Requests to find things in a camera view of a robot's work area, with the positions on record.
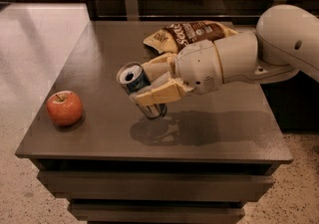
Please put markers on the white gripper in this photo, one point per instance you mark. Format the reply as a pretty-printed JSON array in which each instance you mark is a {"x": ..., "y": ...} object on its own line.
[{"x": 196, "y": 66}]

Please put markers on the blue silver redbull can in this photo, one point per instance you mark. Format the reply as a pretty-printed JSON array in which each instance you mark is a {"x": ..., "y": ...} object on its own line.
[{"x": 133, "y": 78}]

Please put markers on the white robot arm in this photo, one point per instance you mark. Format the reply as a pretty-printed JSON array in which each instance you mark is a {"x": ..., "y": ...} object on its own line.
[{"x": 285, "y": 42}]

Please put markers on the brown yellow chips bag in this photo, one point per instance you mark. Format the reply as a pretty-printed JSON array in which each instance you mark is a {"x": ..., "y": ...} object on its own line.
[{"x": 174, "y": 37}]

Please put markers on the grey drawer cabinet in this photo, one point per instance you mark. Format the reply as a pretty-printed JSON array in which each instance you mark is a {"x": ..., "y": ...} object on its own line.
[{"x": 229, "y": 132}]

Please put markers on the red apple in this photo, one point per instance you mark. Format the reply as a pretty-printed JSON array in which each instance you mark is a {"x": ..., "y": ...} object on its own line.
[{"x": 64, "y": 108}]

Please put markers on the upper grey drawer front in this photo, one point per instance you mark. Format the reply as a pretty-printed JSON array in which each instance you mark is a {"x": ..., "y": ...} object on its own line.
[{"x": 155, "y": 186}]

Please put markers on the grey drawer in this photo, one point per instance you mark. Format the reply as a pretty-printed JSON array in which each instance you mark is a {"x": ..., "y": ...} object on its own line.
[
  {"x": 155, "y": 186},
  {"x": 134, "y": 214}
]

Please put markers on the lower grey drawer front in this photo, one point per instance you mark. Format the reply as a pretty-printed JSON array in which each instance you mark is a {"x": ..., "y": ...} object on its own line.
[{"x": 134, "y": 214}]

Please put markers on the left metal bracket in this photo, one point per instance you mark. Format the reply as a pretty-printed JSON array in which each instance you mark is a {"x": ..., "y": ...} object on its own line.
[{"x": 132, "y": 10}]

